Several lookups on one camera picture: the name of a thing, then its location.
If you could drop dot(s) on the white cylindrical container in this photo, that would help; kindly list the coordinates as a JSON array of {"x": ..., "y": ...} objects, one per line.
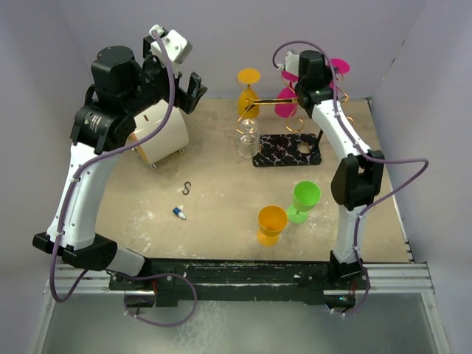
[{"x": 172, "y": 138}]

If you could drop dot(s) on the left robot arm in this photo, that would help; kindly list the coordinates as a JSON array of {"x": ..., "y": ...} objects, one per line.
[{"x": 121, "y": 90}]

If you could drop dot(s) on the orange plastic wine glass front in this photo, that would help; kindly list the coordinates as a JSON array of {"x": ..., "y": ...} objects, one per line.
[{"x": 272, "y": 220}]

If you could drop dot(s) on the clear glass wine glass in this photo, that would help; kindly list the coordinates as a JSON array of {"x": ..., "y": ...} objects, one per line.
[{"x": 248, "y": 142}]

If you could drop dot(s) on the blue capped small tube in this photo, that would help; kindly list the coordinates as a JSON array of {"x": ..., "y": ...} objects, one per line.
[{"x": 177, "y": 212}]

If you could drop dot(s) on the gold wire wine glass rack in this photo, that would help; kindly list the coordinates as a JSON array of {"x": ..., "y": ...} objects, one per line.
[{"x": 294, "y": 148}]

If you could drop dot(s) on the pink plastic wine glass front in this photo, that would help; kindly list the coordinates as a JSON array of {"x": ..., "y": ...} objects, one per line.
[{"x": 336, "y": 69}]

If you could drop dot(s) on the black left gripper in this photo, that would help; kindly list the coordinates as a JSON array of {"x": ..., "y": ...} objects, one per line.
[{"x": 186, "y": 100}]

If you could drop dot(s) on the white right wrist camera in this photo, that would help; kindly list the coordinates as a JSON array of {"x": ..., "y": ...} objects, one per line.
[{"x": 290, "y": 63}]

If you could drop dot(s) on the black carabiner clip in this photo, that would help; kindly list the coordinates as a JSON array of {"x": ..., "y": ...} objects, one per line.
[{"x": 186, "y": 188}]

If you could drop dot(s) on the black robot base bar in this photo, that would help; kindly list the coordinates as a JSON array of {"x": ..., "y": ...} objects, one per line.
[{"x": 169, "y": 281}]

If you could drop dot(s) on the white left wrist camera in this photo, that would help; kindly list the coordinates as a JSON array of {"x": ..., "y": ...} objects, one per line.
[{"x": 177, "y": 47}]

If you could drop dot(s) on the green plastic wine glass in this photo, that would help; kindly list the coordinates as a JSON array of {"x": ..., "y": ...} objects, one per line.
[{"x": 305, "y": 197}]

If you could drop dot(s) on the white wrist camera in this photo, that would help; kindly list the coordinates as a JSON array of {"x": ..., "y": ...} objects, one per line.
[
  {"x": 177, "y": 47},
  {"x": 290, "y": 63}
]

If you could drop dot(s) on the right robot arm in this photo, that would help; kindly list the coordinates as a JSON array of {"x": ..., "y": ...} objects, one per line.
[{"x": 357, "y": 179}]

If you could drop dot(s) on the orange plastic wine glass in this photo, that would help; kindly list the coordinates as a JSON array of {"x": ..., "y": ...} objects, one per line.
[
  {"x": 272, "y": 220},
  {"x": 245, "y": 79}
]

